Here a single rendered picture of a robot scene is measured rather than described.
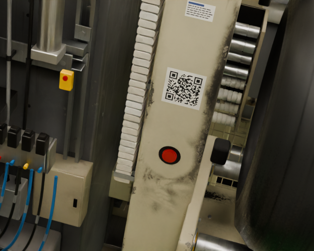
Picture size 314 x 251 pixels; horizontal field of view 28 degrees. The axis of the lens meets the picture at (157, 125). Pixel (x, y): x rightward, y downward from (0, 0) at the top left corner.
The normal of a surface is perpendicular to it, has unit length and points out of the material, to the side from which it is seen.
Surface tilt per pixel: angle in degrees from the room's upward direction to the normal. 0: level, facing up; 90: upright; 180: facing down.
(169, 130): 90
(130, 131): 90
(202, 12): 90
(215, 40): 90
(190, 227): 0
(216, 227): 0
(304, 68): 59
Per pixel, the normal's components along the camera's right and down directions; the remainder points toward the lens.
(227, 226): 0.15, -0.81
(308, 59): -0.67, -0.36
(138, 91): -0.22, 0.52
